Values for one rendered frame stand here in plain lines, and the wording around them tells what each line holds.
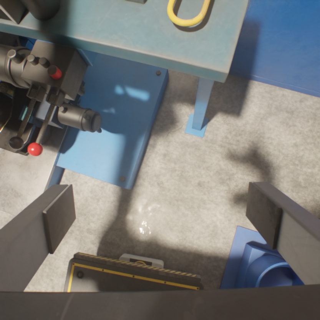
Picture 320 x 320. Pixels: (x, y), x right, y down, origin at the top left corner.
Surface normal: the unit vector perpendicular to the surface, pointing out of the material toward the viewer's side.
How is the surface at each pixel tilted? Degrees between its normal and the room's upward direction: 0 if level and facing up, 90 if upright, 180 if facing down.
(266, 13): 90
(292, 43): 90
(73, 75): 90
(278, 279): 0
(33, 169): 0
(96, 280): 0
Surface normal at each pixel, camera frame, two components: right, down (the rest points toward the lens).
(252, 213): -1.00, 0.01
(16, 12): 0.95, 0.29
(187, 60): -0.09, -0.16
